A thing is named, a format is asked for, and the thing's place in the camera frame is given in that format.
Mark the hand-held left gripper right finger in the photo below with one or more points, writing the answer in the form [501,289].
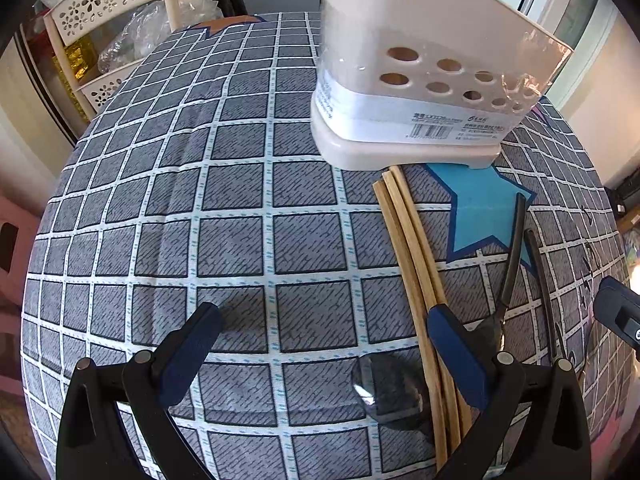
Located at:
[455,355]

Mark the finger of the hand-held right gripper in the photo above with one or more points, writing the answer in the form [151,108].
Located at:
[612,300]

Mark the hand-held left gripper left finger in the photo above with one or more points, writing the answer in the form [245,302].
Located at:
[190,355]

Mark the wooden chopstick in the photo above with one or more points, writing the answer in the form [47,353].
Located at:
[412,260]
[421,260]
[428,260]
[404,260]

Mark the beige plastic utensil holder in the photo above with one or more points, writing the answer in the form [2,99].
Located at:
[425,10]

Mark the dark object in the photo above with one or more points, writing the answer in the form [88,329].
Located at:
[625,200]

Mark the grey checked star tablecloth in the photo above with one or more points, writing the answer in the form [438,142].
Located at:
[200,210]

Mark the pink plastic stool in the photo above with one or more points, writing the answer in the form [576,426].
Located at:
[27,220]

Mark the window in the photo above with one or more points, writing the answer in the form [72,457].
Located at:
[565,10]

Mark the gold foil packet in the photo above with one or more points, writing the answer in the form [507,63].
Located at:
[80,57]

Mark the clear plastic bag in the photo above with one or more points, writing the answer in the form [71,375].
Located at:
[145,25]

